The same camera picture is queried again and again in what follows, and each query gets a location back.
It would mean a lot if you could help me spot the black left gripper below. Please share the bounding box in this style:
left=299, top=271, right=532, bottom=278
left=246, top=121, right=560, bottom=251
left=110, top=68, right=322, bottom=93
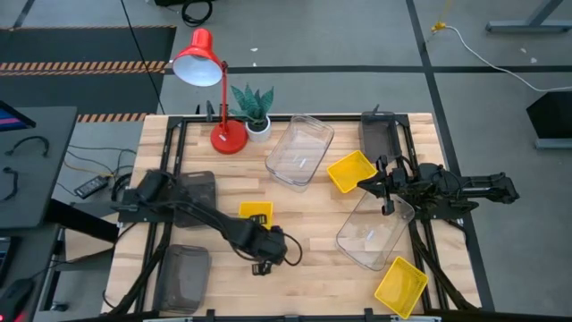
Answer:
left=236, top=214, right=288, bottom=276

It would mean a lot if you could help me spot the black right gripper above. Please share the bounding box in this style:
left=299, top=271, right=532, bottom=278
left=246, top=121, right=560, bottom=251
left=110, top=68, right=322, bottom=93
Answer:
left=357, top=155, right=419, bottom=216

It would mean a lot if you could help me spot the yellow plastic basket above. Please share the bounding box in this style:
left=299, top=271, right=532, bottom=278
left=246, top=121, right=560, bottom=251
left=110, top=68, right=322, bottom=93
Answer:
left=374, top=256, right=430, bottom=320
left=325, top=149, right=379, bottom=195
left=238, top=200, right=274, bottom=230

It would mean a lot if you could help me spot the smoky grey plastic bin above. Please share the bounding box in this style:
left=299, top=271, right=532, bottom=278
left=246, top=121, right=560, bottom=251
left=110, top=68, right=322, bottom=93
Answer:
left=358, top=110, right=403, bottom=165
left=153, top=243, right=212, bottom=314
left=172, top=170, right=218, bottom=229

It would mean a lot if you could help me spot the clear plastic bin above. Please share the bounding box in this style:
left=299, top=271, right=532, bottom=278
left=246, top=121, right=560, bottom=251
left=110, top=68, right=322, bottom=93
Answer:
left=335, top=190, right=416, bottom=273
left=265, top=114, right=335, bottom=193

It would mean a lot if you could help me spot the red desk lamp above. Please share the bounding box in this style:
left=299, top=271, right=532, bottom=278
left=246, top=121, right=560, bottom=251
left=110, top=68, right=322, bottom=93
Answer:
left=172, top=27, right=249, bottom=156

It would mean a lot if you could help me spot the green plant in white pot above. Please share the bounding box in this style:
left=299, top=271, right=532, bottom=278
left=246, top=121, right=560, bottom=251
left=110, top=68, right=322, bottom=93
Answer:
left=229, top=83, right=275, bottom=143

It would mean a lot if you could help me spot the black floor box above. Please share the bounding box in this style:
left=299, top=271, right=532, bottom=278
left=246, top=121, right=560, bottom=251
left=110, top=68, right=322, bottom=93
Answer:
left=526, top=90, right=572, bottom=149

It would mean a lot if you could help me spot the grey metal table leg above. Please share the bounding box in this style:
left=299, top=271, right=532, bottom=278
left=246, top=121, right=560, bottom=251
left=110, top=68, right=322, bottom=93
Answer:
left=485, top=0, right=572, bottom=35

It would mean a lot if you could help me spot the black side desk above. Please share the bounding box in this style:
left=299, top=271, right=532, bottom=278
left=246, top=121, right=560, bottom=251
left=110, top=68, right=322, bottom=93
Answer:
left=0, top=106, right=80, bottom=229

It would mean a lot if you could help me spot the black hazard-striped floor mat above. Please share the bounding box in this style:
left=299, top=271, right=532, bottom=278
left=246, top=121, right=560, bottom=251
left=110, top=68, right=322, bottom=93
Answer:
left=0, top=25, right=178, bottom=123

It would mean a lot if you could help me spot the computer monitor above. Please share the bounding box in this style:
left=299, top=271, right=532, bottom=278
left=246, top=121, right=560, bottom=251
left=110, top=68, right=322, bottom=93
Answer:
left=0, top=100, right=37, bottom=133

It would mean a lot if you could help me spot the black metal table frame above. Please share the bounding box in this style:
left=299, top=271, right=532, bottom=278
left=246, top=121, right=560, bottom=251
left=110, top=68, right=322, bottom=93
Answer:
left=106, top=111, right=482, bottom=322

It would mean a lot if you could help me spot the white floor cable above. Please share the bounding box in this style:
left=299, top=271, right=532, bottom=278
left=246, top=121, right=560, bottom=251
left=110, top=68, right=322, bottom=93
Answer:
left=444, top=25, right=572, bottom=93

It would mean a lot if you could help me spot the long thin black cable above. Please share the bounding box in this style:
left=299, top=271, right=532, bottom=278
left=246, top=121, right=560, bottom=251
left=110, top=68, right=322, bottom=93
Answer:
left=120, top=0, right=165, bottom=115

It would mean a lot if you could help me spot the coiled black cable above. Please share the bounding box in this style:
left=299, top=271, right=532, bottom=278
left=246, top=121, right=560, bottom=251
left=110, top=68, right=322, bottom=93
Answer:
left=181, top=0, right=215, bottom=27

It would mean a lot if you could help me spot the black curved cable piece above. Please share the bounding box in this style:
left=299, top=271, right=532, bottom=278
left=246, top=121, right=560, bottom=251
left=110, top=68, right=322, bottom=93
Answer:
left=4, top=135, right=50, bottom=157
left=2, top=166, right=19, bottom=201

